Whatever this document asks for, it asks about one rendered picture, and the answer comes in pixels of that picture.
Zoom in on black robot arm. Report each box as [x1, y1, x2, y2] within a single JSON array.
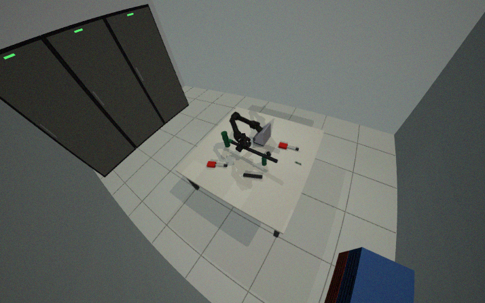
[[229, 112, 263, 149]]

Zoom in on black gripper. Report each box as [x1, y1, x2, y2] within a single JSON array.
[[236, 137, 251, 152]]

